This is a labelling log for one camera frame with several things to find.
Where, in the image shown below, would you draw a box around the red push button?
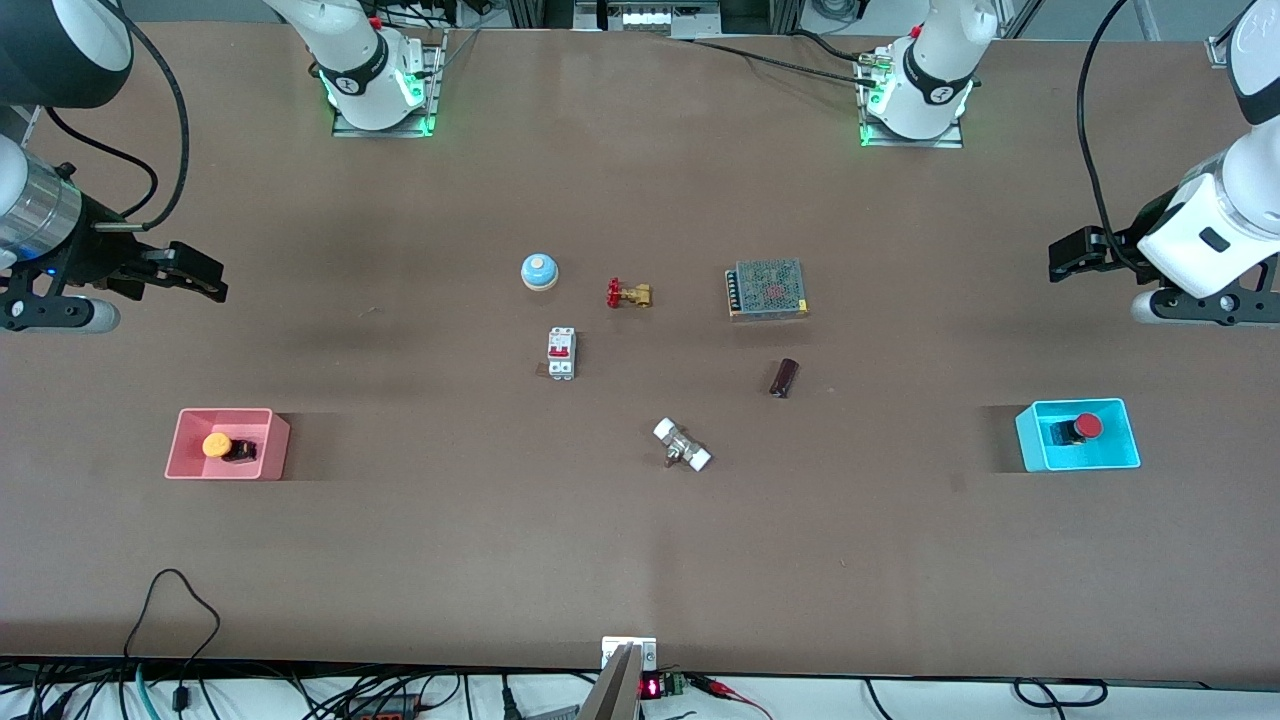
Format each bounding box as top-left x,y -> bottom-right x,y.
1050,412 -> 1105,447

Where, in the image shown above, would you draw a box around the yellow push button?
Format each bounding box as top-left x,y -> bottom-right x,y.
201,431 -> 259,465

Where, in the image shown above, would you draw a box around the pink plastic bin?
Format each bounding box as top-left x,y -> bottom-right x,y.
164,407 -> 292,482

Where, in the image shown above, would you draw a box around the cyan plastic bin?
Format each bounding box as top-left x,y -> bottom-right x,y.
1014,397 -> 1142,473

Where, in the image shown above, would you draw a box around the metal mesh power supply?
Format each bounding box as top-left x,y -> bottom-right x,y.
725,258 -> 810,322

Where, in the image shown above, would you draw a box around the metal valve white ends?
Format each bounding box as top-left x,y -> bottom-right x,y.
652,417 -> 713,473

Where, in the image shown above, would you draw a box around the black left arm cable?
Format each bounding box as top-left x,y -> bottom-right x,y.
1076,0 -> 1153,273

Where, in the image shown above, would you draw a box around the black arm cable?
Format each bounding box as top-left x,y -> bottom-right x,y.
44,0 -> 192,233
1076,0 -> 1153,273

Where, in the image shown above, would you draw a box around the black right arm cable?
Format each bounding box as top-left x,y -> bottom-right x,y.
44,0 -> 192,233

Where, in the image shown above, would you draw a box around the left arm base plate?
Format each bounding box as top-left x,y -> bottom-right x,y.
857,52 -> 965,150

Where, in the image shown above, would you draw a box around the aluminium frame extrusion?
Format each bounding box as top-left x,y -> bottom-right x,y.
1205,0 -> 1280,69

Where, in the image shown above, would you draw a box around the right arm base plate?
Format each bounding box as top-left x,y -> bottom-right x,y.
331,28 -> 448,139

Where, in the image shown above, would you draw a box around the black looped table cable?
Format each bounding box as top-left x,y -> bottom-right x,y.
120,568 -> 223,720

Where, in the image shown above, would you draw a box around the black base power cable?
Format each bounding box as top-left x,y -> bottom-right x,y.
688,28 -> 883,89

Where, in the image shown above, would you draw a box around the black coiled cable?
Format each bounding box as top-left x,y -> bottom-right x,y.
1013,677 -> 1110,710

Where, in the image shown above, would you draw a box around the red clip lead wire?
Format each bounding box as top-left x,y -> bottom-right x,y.
688,674 -> 773,720

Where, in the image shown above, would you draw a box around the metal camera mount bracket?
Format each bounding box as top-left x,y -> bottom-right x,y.
578,635 -> 659,720

